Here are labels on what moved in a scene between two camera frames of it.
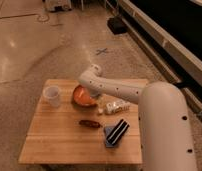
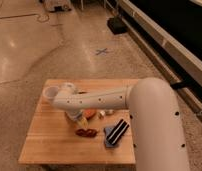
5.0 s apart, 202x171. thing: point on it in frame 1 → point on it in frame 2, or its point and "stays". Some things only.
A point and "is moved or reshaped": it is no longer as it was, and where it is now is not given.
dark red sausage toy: (89, 123) → (90, 133)
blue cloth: (108, 129) stays
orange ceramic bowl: (82, 97) is moved or reshaped
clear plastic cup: (52, 94) stays
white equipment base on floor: (58, 5) stays
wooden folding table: (63, 132) stays
